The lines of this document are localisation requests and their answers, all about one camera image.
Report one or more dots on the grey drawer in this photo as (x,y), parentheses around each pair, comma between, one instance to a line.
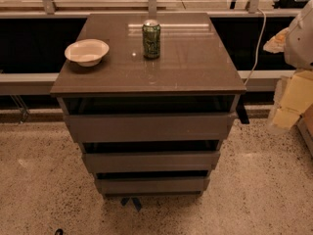
(151,186)
(140,128)
(141,162)

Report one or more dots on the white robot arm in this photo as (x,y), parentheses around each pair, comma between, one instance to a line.
(298,49)

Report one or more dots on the grey drawer cabinet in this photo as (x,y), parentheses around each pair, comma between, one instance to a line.
(193,75)

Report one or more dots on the green soda can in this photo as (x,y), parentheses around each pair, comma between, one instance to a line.
(151,38)

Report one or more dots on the white bowl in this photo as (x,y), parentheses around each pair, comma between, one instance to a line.
(87,52)

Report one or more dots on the blue tape cross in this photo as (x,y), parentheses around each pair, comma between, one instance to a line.
(136,202)

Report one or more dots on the cardboard box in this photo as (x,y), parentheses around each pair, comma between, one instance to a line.
(305,126)

